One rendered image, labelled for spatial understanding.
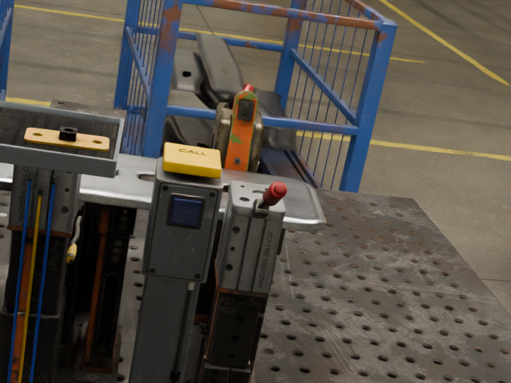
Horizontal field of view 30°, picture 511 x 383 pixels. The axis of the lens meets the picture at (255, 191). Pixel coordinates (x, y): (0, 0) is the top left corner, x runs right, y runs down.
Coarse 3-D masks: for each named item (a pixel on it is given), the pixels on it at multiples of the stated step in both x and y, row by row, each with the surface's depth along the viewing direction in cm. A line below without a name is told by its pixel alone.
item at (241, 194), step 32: (256, 192) 122; (224, 224) 122; (256, 224) 117; (224, 256) 119; (256, 256) 119; (224, 288) 121; (256, 288) 121; (224, 320) 123; (256, 320) 123; (224, 352) 125
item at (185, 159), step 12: (168, 144) 102; (180, 144) 102; (168, 156) 98; (180, 156) 99; (192, 156) 100; (204, 156) 100; (216, 156) 101; (168, 168) 97; (180, 168) 97; (192, 168) 97; (204, 168) 97; (216, 168) 98
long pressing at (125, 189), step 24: (0, 168) 129; (120, 168) 137; (144, 168) 139; (96, 192) 127; (120, 192) 128; (144, 192) 130; (288, 192) 140; (312, 192) 143; (288, 216) 131; (312, 216) 133
